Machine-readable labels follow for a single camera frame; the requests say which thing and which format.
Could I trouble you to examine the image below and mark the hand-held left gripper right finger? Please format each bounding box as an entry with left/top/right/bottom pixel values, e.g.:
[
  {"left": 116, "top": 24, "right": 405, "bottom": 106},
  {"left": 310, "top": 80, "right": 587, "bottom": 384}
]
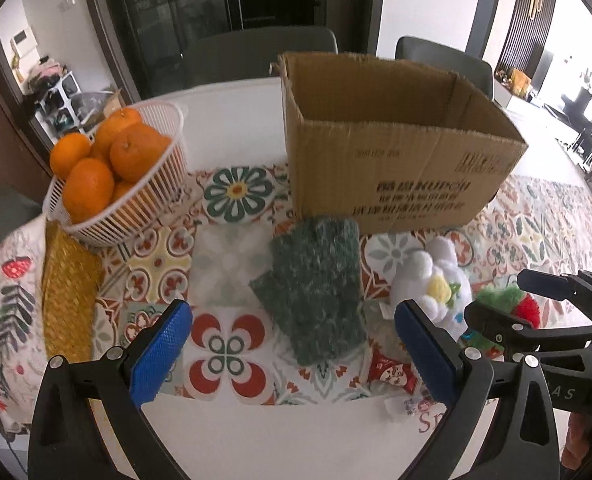
[{"left": 395, "top": 299, "right": 562, "bottom": 480}]

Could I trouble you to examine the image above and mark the dark slatted wooden door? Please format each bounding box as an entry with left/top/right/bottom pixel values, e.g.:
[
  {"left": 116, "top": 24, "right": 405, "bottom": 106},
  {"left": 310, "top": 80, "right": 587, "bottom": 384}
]
[{"left": 496, "top": 0, "right": 559, "bottom": 77}]

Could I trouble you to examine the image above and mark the white plush flower toy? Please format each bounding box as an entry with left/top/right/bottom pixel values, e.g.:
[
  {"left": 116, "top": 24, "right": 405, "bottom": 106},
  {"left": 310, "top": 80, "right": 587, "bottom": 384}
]
[{"left": 392, "top": 237, "right": 474, "bottom": 343}]

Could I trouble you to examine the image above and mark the brown cardboard box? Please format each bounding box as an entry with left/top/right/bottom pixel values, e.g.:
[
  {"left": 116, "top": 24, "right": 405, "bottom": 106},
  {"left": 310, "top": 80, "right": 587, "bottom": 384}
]
[{"left": 276, "top": 51, "right": 529, "bottom": 236}]

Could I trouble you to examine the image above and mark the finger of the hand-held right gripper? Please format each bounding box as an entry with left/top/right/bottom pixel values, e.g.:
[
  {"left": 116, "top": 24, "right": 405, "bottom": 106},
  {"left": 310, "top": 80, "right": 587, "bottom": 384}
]
[
  {"left": 518, "top": 269, "right": 592, "bottom": 306},
  {"left": 463, "top": 301, "right": 592, "bottom": 361}
]

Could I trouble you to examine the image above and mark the yellow woven placemat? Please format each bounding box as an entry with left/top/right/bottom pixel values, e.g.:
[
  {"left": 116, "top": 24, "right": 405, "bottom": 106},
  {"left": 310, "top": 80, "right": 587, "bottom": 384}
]
[{"left": 41, "top": 222, "right": 106, "bottom": 363}]

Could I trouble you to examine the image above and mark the dark chair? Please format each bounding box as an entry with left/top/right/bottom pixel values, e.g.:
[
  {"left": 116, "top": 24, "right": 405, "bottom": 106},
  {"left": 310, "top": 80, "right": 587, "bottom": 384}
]
[{"left": 0, "top": 185, "right": 42, "bottom": 263}]

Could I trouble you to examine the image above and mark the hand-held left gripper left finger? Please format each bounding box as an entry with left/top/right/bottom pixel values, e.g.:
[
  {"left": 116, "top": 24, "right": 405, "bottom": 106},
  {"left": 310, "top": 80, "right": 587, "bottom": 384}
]
[{"left": 28, "top": 299, "right": 194, "bottom": 480}]

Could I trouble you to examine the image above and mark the tile pattern table mat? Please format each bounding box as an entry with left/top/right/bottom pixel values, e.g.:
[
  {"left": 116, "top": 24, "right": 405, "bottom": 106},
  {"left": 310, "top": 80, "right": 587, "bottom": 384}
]
[{"left": 96, "top": 160, "right": 477, "bottom": 406}]

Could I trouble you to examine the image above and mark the white plastic basket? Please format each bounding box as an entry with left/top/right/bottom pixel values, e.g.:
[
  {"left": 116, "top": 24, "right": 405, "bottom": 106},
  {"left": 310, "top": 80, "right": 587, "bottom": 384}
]
[{"left": 42, "top": 100, "right": 187, "bottom": 248}]

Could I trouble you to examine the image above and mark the green knitted glove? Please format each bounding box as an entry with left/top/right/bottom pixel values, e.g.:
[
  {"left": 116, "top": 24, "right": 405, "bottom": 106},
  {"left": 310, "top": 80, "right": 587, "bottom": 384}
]
[{"left": 249, "top": 216, "right": 368, "bottom": 367}]

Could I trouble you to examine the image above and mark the white storage shelf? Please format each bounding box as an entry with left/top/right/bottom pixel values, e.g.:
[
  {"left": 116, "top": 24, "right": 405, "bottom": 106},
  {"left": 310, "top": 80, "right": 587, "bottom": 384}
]
[{"left": 36, "top": 72, "right": 83, "bottom": 136}]

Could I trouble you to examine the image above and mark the black glass cabinet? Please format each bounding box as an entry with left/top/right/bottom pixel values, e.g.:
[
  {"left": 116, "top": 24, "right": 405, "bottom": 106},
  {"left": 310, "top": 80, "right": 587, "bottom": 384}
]
[{"left": 96, "top": 0, "right": 377, "bottom": 101}]

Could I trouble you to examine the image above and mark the white wall intercom panel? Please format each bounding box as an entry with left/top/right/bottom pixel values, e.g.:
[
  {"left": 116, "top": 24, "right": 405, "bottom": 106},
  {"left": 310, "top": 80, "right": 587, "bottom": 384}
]
[{"left": 10, "top": 31, "right": 35, "bottom": 59}]

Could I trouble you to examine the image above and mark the orange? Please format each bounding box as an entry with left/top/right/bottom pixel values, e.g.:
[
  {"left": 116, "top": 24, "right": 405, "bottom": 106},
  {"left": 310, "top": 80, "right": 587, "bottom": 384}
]
[
  {"left": 50, "top": 132, "right": 93, "bottom": 180},
  {"left": 62, "top": 157, "right": 116, "bottom": 224},
  {"left": 110, "top": 180, "right": 137, "bottom": 206},
  {"left": 92, "top": 107, "right": 143, "bottom": 158},
  {"left": 109, "top": 124, "right": 173, "bottom": 184}
]

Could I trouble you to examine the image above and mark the snack bar packet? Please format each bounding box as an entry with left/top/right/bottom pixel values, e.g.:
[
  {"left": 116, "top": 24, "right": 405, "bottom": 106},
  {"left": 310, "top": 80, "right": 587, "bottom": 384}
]
[{"left": 368, "top": 352, "right": 422, "bottom": 423}]

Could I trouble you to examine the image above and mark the grey chair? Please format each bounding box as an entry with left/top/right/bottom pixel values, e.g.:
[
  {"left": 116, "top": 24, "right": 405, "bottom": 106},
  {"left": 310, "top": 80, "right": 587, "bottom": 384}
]
[
  {"left": 395, "top": 36, "right": 494, "bottom": 101},
  {"left": 183, "top": 26, "right": 339, "bottom": 91}
]

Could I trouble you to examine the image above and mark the white botanical print tablecloth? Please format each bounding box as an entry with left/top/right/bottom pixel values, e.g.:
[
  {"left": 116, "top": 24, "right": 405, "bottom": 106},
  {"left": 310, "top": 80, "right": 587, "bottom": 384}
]
[{"left": 0, "top": 82, "right": 592, "bottom": 480}]

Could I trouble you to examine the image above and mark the green red plush toy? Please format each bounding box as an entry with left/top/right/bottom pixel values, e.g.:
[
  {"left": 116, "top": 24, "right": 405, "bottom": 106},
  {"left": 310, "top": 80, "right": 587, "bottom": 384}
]
[{"left": 463, "top": 284, "right": 542, "bottom": 361}]

